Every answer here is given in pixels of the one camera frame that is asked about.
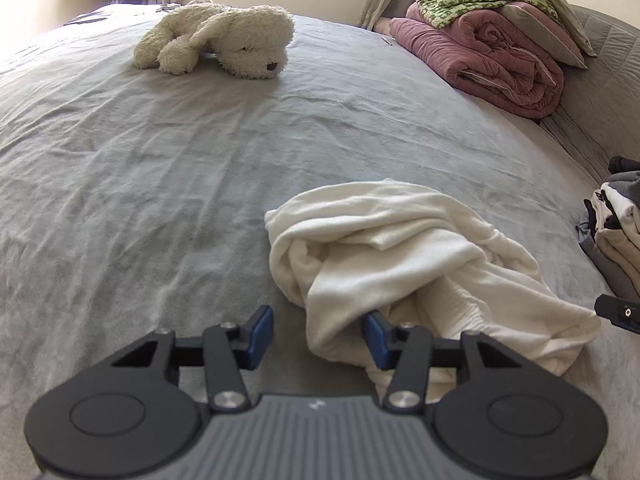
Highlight grey pink pillow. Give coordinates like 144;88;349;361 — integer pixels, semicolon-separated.
499;2;587;70

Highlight stack of folded clothes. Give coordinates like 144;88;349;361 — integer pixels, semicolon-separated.
575;156;639;302

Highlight white cotton pants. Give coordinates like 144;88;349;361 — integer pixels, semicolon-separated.
265;180;601;393

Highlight grey bed sheet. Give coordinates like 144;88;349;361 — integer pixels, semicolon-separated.
0;1;640;480

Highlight white plush dog toy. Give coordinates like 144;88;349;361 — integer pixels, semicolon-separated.
132;0;294;79

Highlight maroon folded quilt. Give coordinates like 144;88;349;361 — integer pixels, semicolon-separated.
390;6;564;119

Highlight dark flat item on bed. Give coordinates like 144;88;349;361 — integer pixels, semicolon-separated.
64;11;107;26

